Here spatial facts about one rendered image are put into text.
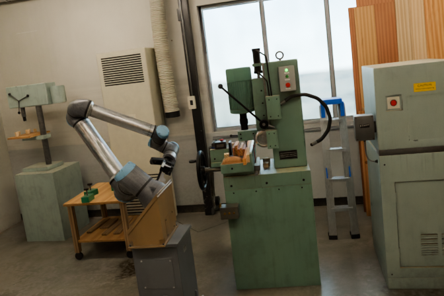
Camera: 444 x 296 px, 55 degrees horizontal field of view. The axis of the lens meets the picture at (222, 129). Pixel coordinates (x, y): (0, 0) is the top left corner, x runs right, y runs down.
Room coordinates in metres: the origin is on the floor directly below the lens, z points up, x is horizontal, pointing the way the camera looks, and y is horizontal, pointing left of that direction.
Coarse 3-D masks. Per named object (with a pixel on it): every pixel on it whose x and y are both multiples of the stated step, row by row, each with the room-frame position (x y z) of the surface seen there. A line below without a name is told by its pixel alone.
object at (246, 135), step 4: (240, 132) 2.95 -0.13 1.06; (244, 132) 2.95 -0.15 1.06; (248, 132) 2.94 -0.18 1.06; (252, 132) 2.94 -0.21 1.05; (256, 132) 2.94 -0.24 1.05; (240, 136) 2.95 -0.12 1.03; (244, 136) 2.95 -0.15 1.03; (248, 136) 2.94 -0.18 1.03; (252, 136) 2.94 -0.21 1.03; (240, 140) 2.95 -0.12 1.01; (244, 140) 2.95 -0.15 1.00; (248, 140) 2.95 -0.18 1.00
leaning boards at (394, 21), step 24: (360, 0) 4.04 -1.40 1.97; (384, 0) 3.99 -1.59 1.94; (408, 0) 3.91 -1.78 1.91; (432, 0) 3.86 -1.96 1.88; (360, 24) 3.98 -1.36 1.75; (384, 24) 3.96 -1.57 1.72; (408, 24) 3.90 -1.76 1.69; (432, 24) 3.85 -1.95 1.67; (360, 48) 3.97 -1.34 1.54; (384, 48) 3.95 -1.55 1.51; (408, 48) 3.89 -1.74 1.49; (432, 48) 3.84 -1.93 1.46; (360, 72) 3.96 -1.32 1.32; (360, 96) 3.98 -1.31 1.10; (360, 144) 3.97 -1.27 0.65
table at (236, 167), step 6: (240, 156) 2.93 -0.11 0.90; (216, 162) 2.97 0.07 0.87; (222, 162) 2.81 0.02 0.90; (252, 162) 2.73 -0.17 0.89; (222, 168) 2.73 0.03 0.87; (228, 168) 2.72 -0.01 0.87; (234, 168) 2.72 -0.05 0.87; (240, 168) 2.71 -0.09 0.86; (246, 168) 2.71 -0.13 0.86; (252, 168) 2.71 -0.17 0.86
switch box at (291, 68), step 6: (288, 66) 2.77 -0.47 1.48; (282, 72) 2.77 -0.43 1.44; (294, 72) 2.77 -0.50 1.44; (282, 78) 2.77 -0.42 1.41; (288, 78) 2.77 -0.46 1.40; (294, 78) 2.77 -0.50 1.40; (282, 84) 2.78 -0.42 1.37; (294, 84) 2.77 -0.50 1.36; (282, 90) 2.78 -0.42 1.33; (288, 90) 2.77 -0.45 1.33; (294, 90) 2.77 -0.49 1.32
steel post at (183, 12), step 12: (180, 0) 4.36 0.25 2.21; (180, 12) 4.36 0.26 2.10; (180, 24) 4.38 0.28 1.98; (192, 36) 4.41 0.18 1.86; (192, 48) 4.36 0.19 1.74; (192, 60) 4.37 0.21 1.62; (192, 72) 4.37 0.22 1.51; (192, 84) 4.37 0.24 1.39; (192, 96) 4.35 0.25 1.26; (192, 108) 4.35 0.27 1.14; (204, 132) 4.40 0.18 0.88; (204, 144) 4.36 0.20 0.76; (204, 192) 4.38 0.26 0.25; (204, 204) 4.38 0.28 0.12
